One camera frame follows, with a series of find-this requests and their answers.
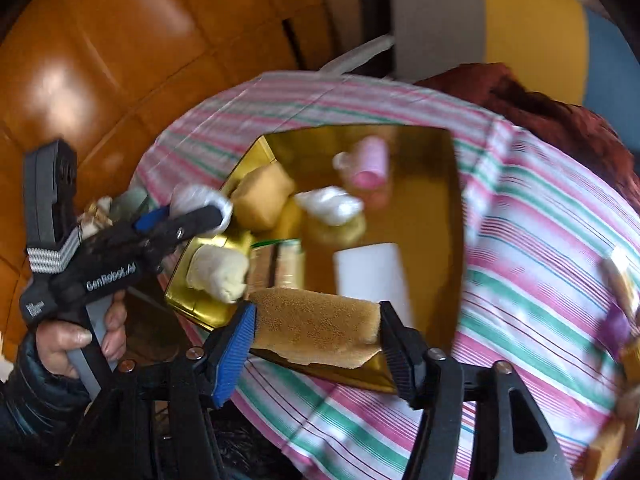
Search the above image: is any purple item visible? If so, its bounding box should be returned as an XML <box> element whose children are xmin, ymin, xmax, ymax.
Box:
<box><xmin>601</xmin><ymin>307</ymin><xmax>631</xmax><ymax>360</ymax></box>

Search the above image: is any cream cloth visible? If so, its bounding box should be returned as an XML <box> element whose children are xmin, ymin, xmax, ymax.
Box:
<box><xmin>186</xmin><ymin>245</ymin><xmax>250</xmax><ymax>304</ymax></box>

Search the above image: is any yellow sponge cloth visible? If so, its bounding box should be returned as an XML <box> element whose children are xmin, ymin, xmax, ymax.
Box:
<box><xmin>248</xmin><ymin>287</ymin><xmax>381</xmax><ymax>370</ymax></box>

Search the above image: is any dark red jacket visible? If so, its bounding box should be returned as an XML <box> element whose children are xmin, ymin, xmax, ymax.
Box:
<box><xmin>416</xmin><ymin>63</ymin><xmax>639</xmax><ymax>209</ymax></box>

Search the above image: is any beige cosmetic box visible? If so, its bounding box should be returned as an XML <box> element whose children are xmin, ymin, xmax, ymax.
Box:
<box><xmin>602</xmin><ymin>250</ymin><xmax>639</xmax><ymax>322</ymax></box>

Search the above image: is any yellow sponge block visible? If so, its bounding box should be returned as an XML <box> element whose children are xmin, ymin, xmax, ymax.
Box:
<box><xmin>230</xmin><ymin>162</ymin><xmax>295</xmax><ymax>232</ymax></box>

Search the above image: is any pink hair roller clip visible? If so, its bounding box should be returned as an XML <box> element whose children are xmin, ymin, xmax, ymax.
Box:
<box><xmin>332</xmin><ymin>136</ymin><xmax>390</xmax><ymax>190</ymax></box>

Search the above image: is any white plastic bag ball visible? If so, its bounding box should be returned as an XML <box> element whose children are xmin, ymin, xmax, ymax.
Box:
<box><xmin>294</xmin><ymin>186</ymin><xmax>364</xmax><ymax>226</ymax></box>

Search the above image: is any striped pink green bedsheet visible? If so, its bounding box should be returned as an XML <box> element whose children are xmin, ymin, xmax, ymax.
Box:
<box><xmin>132</xmin><ymin>72</ymin><xmax>639</xmax><ymax>479</ymax></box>

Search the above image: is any gold metal tin box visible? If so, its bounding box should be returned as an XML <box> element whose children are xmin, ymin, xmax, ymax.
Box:
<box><xmin>165</xmin><ymin>125</ymin><xmax>464</xmax><ymax>351</ymax></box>

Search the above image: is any grey yellow blue chair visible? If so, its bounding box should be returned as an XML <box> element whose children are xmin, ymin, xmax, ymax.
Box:
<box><xmin>319</xmin><ymin>0</ymin><xmax>640</xmax><ymax>141</ymax></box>

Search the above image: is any white foam block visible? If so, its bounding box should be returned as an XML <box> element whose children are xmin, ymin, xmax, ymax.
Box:
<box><xmin>333</xmin><ymin>243</ymin><xmax>416</xmax><ymax>328</ymax></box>

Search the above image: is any person left hand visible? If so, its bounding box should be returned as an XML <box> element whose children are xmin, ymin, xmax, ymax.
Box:
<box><xmin>36</xmin><ymin>292</ymin><xmax>127</xmax><ymax>379</ymax></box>

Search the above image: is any wooden wardrobe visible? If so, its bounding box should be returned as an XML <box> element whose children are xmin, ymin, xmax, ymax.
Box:
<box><xmin>1</xmin><ymin>0</ymin><xmax>335</xmax><ymax>359</ymax></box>

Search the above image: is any rice cracker snack packet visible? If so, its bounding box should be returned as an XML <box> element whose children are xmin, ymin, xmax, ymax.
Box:
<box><xmin>245</xmin><ymin>238</ymin><xmax>305</xmax><ymax>297</ymax></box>

